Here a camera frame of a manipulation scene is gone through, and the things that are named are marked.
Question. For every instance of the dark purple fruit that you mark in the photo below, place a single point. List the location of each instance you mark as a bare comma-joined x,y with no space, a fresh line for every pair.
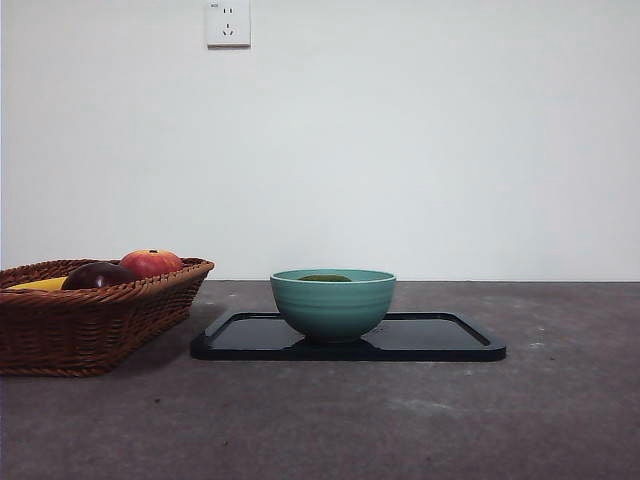
100,276

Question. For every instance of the brown wicker basket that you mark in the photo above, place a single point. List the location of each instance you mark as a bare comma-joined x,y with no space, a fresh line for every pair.
75,335

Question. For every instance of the teal ceramic bowl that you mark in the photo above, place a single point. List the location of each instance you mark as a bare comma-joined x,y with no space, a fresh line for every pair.
332,310

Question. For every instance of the red apple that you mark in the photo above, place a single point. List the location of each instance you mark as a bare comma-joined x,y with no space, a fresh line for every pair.
150,262

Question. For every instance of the white wall socket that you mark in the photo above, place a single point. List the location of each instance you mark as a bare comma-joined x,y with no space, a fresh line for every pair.
229,25

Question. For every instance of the yellow banana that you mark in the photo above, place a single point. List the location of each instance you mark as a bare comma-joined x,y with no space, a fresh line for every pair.
42,284

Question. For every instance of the green avocado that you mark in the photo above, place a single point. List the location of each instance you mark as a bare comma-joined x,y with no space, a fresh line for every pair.
324,278

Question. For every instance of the black rectangular tray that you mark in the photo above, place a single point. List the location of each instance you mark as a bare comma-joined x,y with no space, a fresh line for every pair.
440,345

